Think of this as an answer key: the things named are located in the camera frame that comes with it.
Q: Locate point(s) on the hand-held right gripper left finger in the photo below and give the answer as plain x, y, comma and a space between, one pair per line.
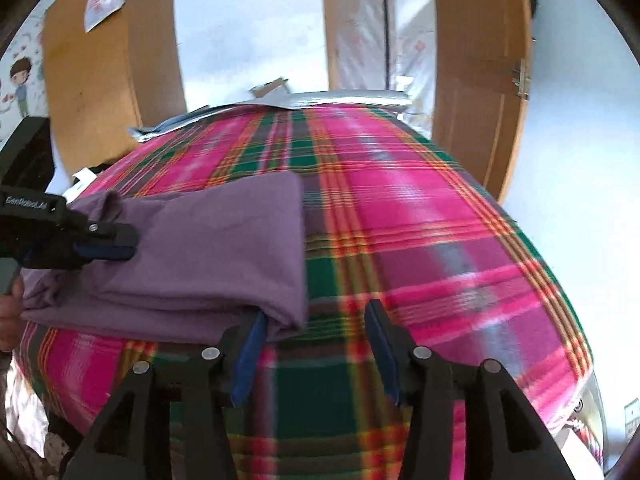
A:
250, 355

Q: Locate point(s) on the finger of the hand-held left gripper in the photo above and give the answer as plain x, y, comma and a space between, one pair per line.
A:
115, 235
107, 254

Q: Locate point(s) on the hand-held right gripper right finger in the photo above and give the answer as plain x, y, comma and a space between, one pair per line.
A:
385, 355

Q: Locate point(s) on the purple fleece pants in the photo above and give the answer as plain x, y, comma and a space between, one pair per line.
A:
200, 240

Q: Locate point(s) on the person's left hand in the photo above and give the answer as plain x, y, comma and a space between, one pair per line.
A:
10, 320

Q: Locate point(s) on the pink green plaid bed sheet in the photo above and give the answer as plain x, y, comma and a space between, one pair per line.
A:
400, 220

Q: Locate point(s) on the wooden wardrobe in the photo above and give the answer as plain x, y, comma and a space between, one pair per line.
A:
100, 85

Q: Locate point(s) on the person's floral clothing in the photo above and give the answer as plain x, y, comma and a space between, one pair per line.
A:
52, 452

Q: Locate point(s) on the small open cardboard box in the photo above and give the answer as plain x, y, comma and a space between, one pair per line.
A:
270, 87

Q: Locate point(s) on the silver foil mat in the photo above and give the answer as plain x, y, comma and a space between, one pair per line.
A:
340, 97

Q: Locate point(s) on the wooden door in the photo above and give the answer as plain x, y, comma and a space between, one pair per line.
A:
475, 85

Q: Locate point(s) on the clear plastic door curtain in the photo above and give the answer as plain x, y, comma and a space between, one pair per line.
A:
365, 35

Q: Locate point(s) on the cartoon wall sticker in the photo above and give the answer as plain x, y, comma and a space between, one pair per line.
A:
20, 85

